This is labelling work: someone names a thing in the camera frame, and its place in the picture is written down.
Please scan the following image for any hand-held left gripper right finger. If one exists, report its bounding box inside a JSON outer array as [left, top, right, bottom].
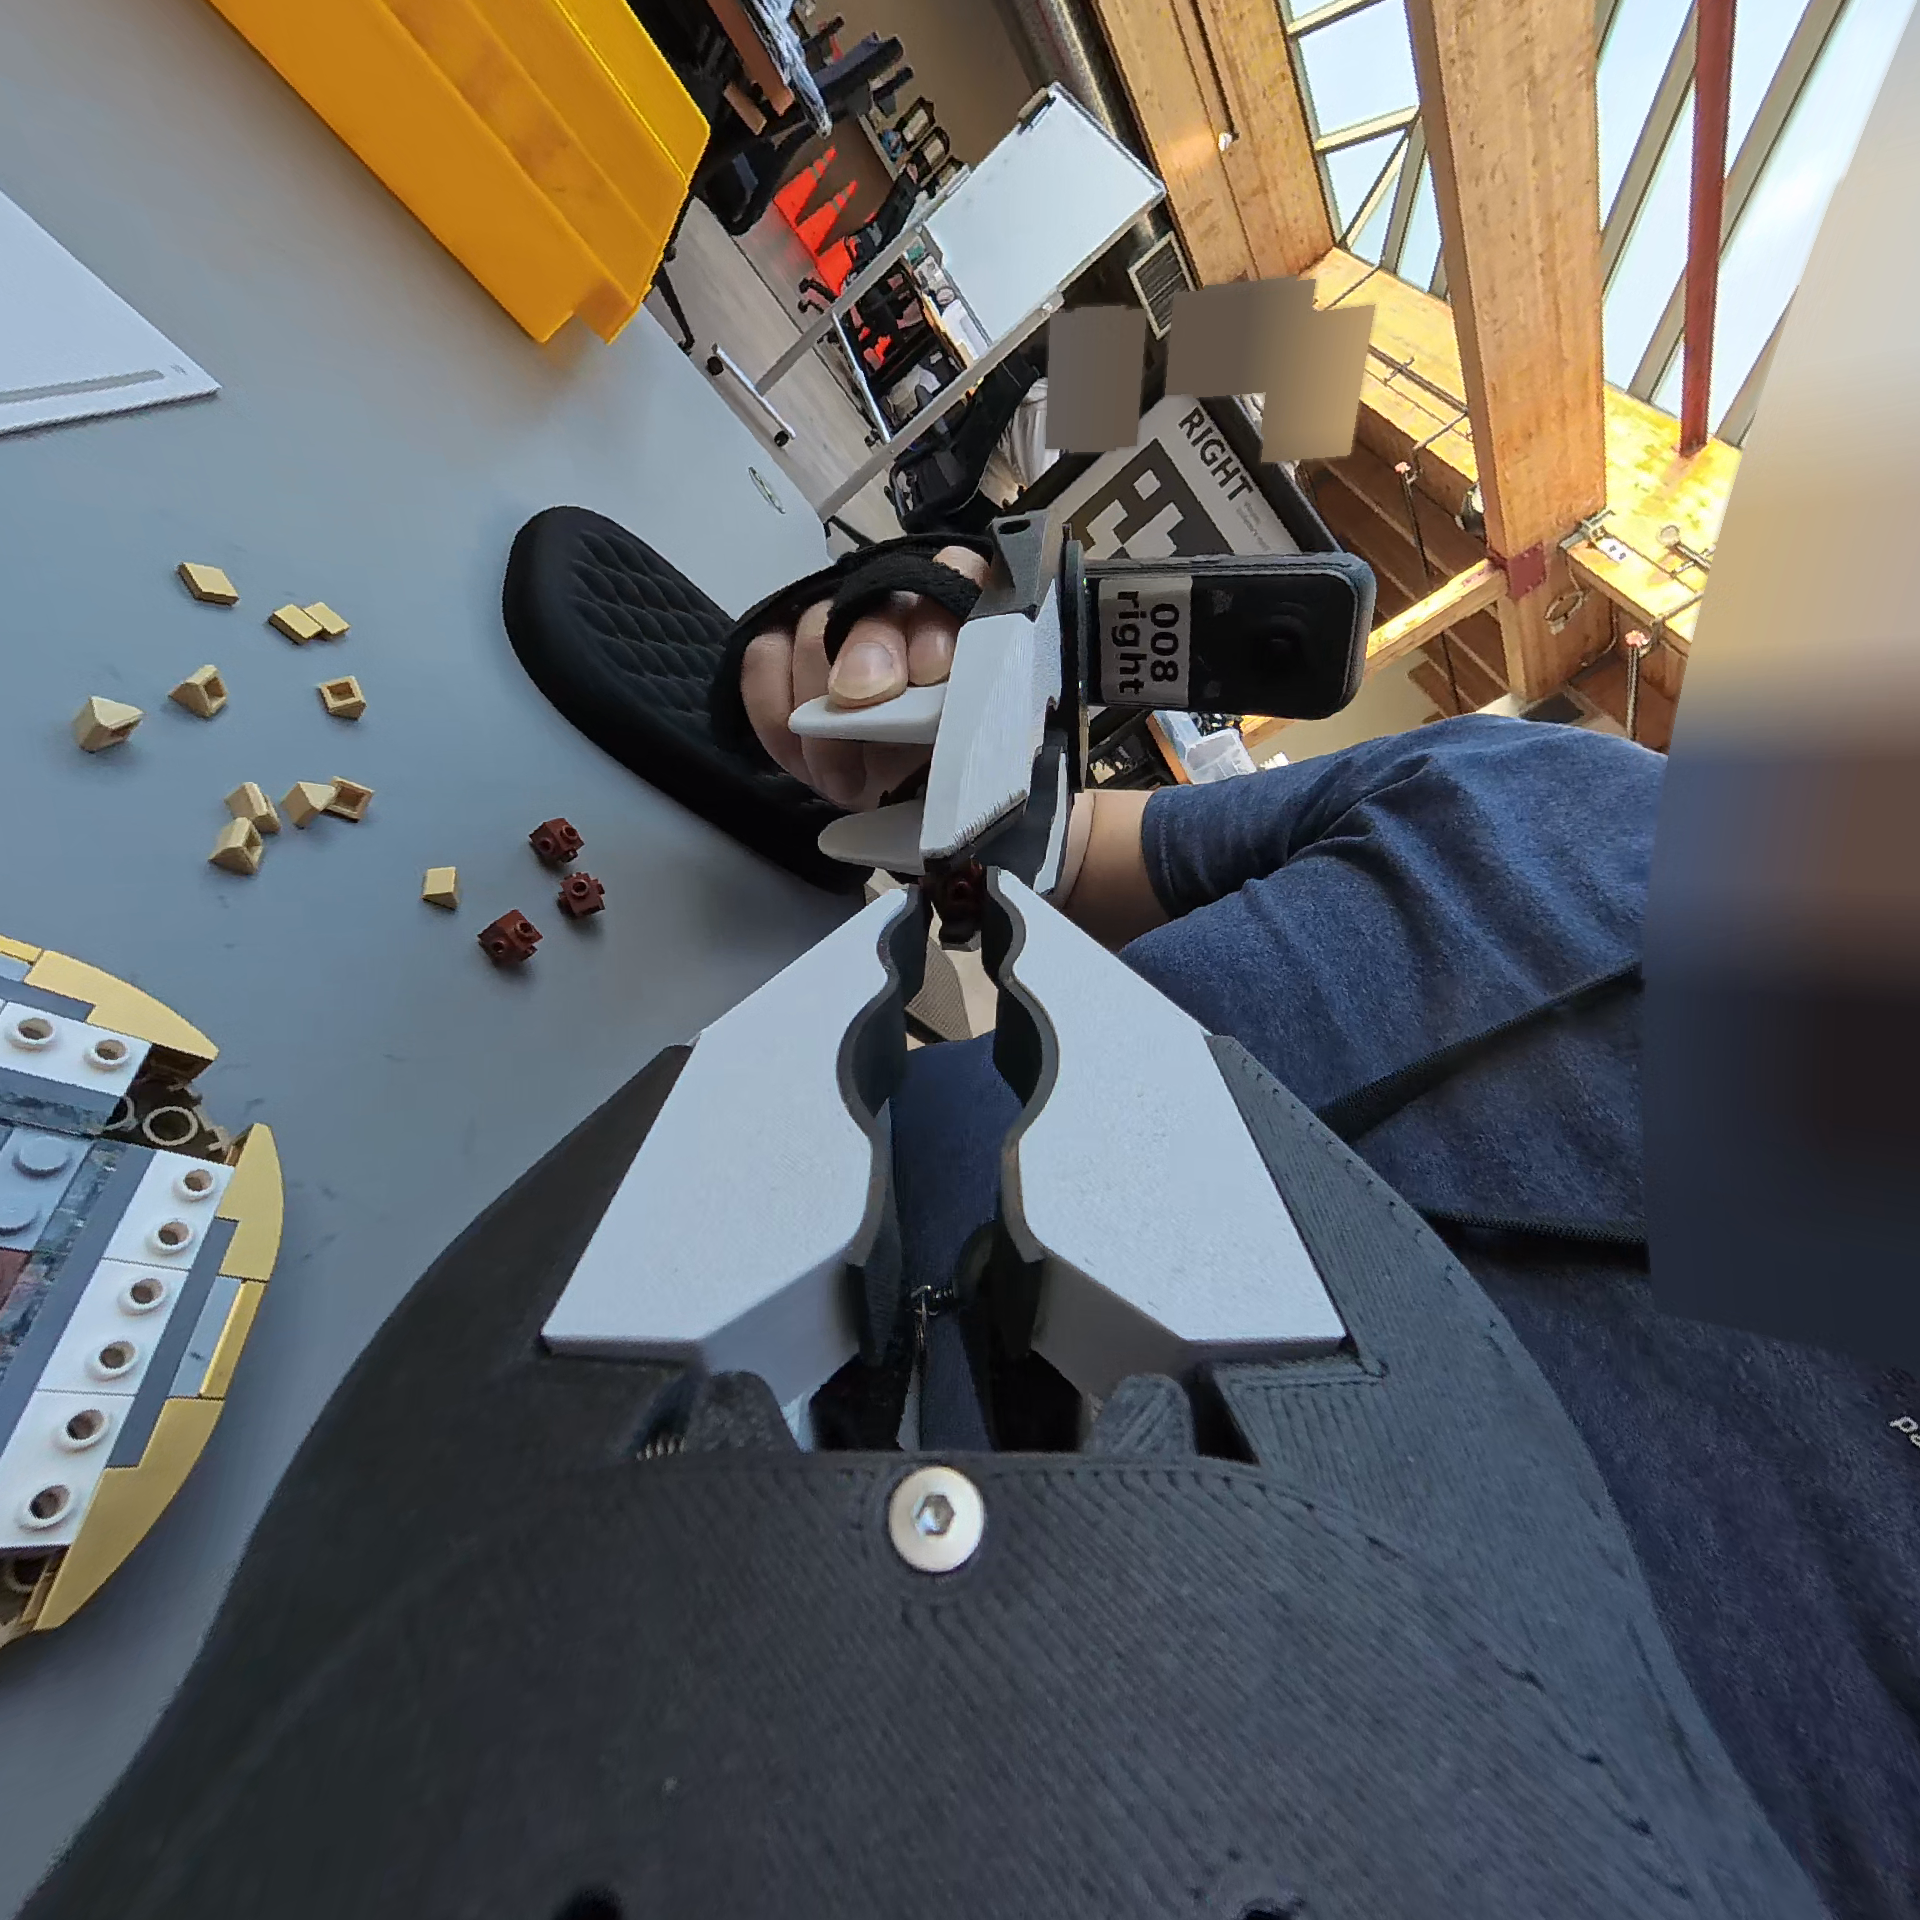
[[982, 872, 1347, 1396]]

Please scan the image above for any lego instruction booklet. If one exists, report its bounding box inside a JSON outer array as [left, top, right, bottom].
[[0, 186, 221, 442]]

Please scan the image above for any black white marker sign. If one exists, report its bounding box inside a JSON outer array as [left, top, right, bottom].
[[1034, 393, 1344, 579]]

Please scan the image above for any yellow plastic bin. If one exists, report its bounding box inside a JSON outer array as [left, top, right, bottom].
[[203, 0, 712, 345]]

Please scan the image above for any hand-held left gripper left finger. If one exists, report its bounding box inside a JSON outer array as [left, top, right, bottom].
[[540, 880, 924, 1411]]

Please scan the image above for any person's right hand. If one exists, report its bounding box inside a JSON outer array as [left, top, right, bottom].
[[740, 549, 993, 812]]

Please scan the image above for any person's blue t-shirt torso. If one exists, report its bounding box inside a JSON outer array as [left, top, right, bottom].
[[885, 713, 1920, 1920]]

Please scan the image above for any round gold lego base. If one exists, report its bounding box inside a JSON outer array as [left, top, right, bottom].
[[0, 936, 288, 1652]]

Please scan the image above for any person's right forearm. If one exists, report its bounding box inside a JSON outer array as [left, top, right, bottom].
[[1052, 786, 1163, 964]]

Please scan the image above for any white rolling whiteboard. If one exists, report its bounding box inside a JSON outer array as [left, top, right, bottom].
[[705, 81, 1173, 518]]

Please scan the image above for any scatter of tan lego pieces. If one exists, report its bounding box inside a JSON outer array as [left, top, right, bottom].
[[70, 559, 459, 910]]

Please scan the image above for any black quilted wrist rest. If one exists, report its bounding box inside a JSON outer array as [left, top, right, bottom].
[[502, 505, 901, 898]]

